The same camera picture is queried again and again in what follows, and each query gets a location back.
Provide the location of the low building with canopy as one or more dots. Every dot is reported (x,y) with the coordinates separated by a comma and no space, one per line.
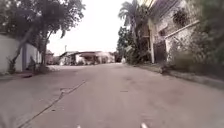
(88,57)

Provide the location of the grey concrete road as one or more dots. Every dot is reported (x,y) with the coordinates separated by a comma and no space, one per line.
(113,96)

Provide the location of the palm tree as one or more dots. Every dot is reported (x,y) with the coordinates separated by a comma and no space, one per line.
(133,20)

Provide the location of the robot's own part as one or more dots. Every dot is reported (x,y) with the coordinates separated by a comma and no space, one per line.
(143,125)

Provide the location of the raised concrete kerb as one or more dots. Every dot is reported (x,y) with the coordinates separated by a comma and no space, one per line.
(186,76)

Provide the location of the large dark tree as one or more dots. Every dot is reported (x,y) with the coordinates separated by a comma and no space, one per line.
(43,20)

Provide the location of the green bushes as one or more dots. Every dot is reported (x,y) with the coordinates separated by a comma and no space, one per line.
(206,36)

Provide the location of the building with stone wall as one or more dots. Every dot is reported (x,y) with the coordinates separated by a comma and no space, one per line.
(173,30)

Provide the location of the white wall with blue gate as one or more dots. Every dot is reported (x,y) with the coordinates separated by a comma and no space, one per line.
(13,53)

